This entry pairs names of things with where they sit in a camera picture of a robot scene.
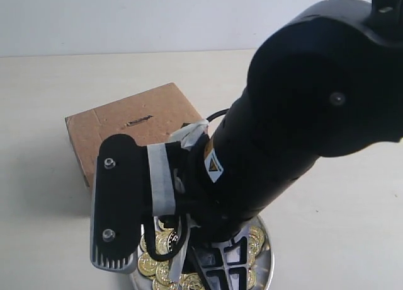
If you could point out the round steel plate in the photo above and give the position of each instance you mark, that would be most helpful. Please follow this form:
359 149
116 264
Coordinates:
263 266

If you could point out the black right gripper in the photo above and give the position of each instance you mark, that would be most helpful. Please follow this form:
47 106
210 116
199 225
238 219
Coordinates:
207 182

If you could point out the brown cardboard slotted box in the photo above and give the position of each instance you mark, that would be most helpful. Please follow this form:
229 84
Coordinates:
149 117

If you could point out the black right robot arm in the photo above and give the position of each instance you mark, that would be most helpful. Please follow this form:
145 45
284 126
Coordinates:
327 84

